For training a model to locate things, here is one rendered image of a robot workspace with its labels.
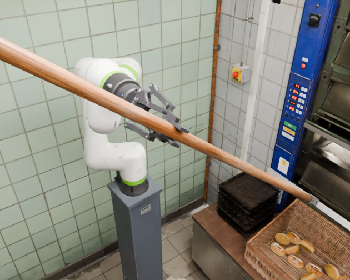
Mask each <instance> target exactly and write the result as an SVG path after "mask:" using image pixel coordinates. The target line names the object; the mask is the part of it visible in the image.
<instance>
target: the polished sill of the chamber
mask: <svg viewBox="0 0 350 280"><path fill-rule="evenodd" d="M309 154H310V155H311V156H313V157H314V158H316V159H318V160H320V161H321V162H323V163H325V164H326V165H328V166H330V167H332V168H333V169H335V170H337V171H338V172H340V173H342V174H343V175H345V176H347V177H348V178H350V164H348V163H346V162H345V161H343V160H341V159H339V158H337V157H336V156H334V155H332V154H330V153H328V152H327V151H325V150H323V149H321V148H319V147H317V146H316V147H314V148H312V149H311V150H310V153H309Z"/></svg>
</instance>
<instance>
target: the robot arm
mask: <svg viewBox="0 0 350 280"><path fill-rule="evenodd" d="M73 72H74V74H75V75H77V76H79V77H81V78H83V79H85V80H86V81H88V82H90V83H92V84H94V85H96V86H98V87H100V88H102V89H104V90H106V91H108V92H110V93H111V94H113V95H115V96H117V97H119V98H121V99H123V100H125V101H127V102H129V103H131V104H133V105H135V106H137V107H139V108H141V109H143V110H145V111H147V112H148V111H149V110H150V109H153V110H155V111H157V112H159V113H161V114H163V116H162V117H163V118H164V119H165V120H167V121H168V122H169V123H170V124H172V125H173V126H175V127H176V128H177V129H179V130H180V131H182V132H184V133H186V134H188V133H189V131H188V130H187V129H185V128H184V127H183V126H181V125H180V124H179V123H178V122H179V121H180V119H179V118H178V117H177V116H175V115H174V114H173V110H174V109H175V105H174V104H173V103H172V102H171V101H169V100H168V99H167V98H166V97H165V96H164V95H163V94H162V93H161V92H160V90H159V88H158V87H157V86H156V85H154V84H153V83H150V84H149V88H148V89H147V90H145V89H144V90H142V89H141V87H140V85H139V83H138V82H139V80H140V78H141V75H142V70H141V67H140V65H139V63H138V62H137V61H136V60H134V59H132V58H113V59H107V58H91V57H86V58H82V59H80V60H79V61H78V62H77V63H76V65H75V67H74V71H73ZM151 94H152V95H155V96H156V97H157V98H158V99H159V100H160V101H161V102H162V103H163V104H164V105H165V106H166V108H165V109H164V108H162V107H159V106H157V105H155V104H153V103H152V101H151ZM79 98H80V103H81V109H82V118H83V131H84V153H83V158H84V162H85V164H86V165H87V166H88V167H89V168H91V169H95V170H108V171H116V174H117V175H116V177H115V178H114V180H115V181H116V182H120V184H119V187H120V190H121V192H122V193H123V194H125V195H127V196H131V197H135V196H140V195H142V194H144V193H146V192H147V190H148V189H149V181H148V179H147V178H146V173H147V171H146V154H145V148H144V147H143V146H142V145H141V144H140V143H138V142H123V143H109V141H108V137H107V134H109V133H112V132H113V131H115V130H116V129H117V128H118V126H119V124H120V122H121V116H120V115H118V114H116V113H114V112H112V111H110V110H108V109H105V108H103V107H101V106H99V105H97V104H95V103H92V102H90V101H88V100H86V99H84V98H82V97H79ZM124 127H125V128H127V129H130V130H132V131H135V132H136V133H138V134H139V135H140V136H142V137H143V138H145V139H147V140H149V141H152V142H154V140H155V138H157V139H158V140H159V141H160V142H163V143H166V142H168V143H169V144H170V145H172V146H174V147H176V148H179V147H180V145H179V144H178V143H177V142H176V141H174V140H173V139H171V138H168V137H166V136H164V135H162V134H160V133H158V132H156V131H153V130H151V129H149V128H147V127H146V128H147V129H148V131H149V132H150V133H147V132H146V131H144V130H143V129H141V128H139V127H137V125H136V123H135V122H133V121H132V120H130V119H129V120H128V123H126V124H125V125H124Z"/></svg>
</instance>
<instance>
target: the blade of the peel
mask: <svg viewBox="0 0 350 280"><path fill-rule="evenodd" d="M266 172H267V173H269V174H270V175H272V176H274V177H276V178H278V179H280V180H282V181H284V182H286V183H288V184H290V185H292V186H294V187H296V188H298V189H300V188H299V187H297V186H296V185H295V184H293V183H292V182H290V181H289V180H287V179H286V178H284V177H283V176H282V175H280V174H279V173H277V172H276V171H274V170H273V169H271V168H270V167H269V168H268V169H267V171H266ZM300 190H302V189H300ZM302 191H304V190H302ZM304 192H305V191H304ZM316 207H317V208H318V209H320V210H321V211H322V212H324V213H325V214H327V215H328V216H330V217H331V218H333V219H334V220H335V221H337V222H338V223H340V224H341V225H342V226H344V227H346V228H347V229H348V230H350V222H349V221H347V220H346V219H344V218H343V217H341V216H340V215H338V214H337V213H336V212H334V211H333V210H331V209H330V208H328V207H327V206H325V205H324V204H323V203H321V202H320V201H319V202H318V203H317V205H316Z"/></svg>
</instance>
